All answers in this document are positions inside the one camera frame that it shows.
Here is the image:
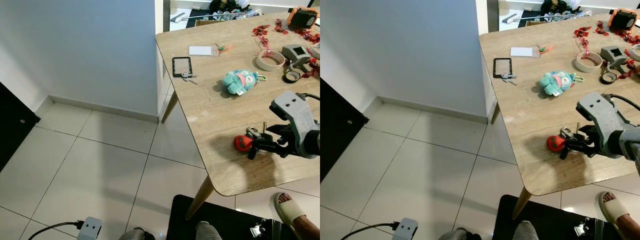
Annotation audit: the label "keys with red round charm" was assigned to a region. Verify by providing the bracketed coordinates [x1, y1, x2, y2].
[233, 122, 274, 153]
[546, 122, 585, 153]

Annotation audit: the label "light wooden table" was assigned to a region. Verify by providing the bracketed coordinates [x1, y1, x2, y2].
[155, 11, 321, 197]
[478, 9, 640, 197]

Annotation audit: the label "black door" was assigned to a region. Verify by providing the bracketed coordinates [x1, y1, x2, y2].
[320, 79, 370, 182]
[0, 81, 41, 172]

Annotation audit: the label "person's foot in beige slipper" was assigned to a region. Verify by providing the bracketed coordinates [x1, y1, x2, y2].
[272, 192, 321, 240]
[598, 191, 640, 240]

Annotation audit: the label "beige tape roll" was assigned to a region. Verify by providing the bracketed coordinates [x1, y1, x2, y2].
[255, 50, 286, 72]
[575, 50, 604, 74]

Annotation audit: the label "black floor mat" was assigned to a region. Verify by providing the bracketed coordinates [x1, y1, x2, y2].
[166, 194, 301, 240]
[492, 194, 626, 240]

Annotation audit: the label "white card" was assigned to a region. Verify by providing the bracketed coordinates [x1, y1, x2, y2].
[510, 47, 540, 58]
[189, 45, 220, 57]

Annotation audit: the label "orange and black device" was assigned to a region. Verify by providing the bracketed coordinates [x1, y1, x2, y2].
[608, 8, 640, 31]
[286, 6, 319, 30]

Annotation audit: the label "black bundle object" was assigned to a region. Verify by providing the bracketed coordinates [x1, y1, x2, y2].
[208, 0, 242, 15]
[540, 0, 572, 15]

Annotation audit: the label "teal plush keychain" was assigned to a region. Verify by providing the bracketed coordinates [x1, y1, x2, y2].
[222, 69, 268, 97]
[538, 70, 585, 98]

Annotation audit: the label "grey plastic camera mount part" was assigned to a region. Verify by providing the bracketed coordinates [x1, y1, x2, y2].
[281, 44, 312, 74]
[600, 45, 630, 75]

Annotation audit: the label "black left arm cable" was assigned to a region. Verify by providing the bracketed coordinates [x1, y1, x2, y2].
[27, 220, 85, 240]
[347, 222, 401, 240]

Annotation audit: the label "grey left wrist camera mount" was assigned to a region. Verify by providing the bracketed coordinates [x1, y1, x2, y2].
[392, 217, 420, 240]
[77, 217, 104, 240]

